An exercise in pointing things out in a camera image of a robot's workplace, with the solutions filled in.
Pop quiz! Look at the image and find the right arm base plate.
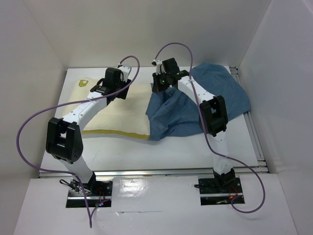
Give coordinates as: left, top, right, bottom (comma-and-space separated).
194, 177, 245, 206

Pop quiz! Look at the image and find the aluminium table edge rail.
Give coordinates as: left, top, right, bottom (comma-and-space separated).
39, 165, 269, 178

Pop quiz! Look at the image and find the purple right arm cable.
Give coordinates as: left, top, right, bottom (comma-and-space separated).
156, 42, 267, 214

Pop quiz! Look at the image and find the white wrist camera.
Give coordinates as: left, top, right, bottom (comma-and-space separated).
117, 63, 132, 81
152, 59, 163, 75

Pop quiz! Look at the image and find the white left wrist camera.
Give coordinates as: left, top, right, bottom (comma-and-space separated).
117, 63, 132, 81

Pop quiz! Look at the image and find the blue fabric pillowcase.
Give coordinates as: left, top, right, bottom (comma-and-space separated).
145, 62, 251, 141

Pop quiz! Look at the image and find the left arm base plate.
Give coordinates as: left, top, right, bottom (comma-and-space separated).
59, 179, 113, 208

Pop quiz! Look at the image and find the cream quilted pillow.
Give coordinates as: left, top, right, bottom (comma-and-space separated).
67, 77, 155, 140

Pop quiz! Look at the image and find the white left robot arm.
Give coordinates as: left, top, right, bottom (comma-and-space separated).
46, 65, 131, 195

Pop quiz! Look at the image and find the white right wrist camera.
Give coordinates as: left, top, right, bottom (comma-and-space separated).
152, 59, 163, 75

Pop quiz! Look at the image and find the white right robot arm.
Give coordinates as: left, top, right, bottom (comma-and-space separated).
152, 58, 235, 192

